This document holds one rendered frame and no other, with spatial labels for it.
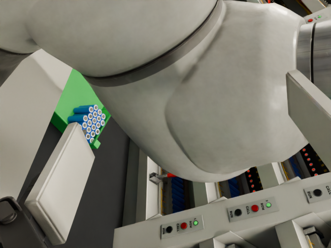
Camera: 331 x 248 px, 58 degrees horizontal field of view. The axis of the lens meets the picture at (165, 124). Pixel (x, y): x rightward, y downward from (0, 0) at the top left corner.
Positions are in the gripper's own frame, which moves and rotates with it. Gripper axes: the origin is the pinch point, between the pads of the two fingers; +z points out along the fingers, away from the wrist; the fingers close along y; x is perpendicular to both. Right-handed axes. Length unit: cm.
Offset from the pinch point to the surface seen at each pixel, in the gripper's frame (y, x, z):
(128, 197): -30, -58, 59
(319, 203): 22, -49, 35
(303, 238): 17, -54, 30
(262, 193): 11, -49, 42
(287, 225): 14, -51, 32
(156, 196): -19, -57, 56
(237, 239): 2, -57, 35
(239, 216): 4, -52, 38
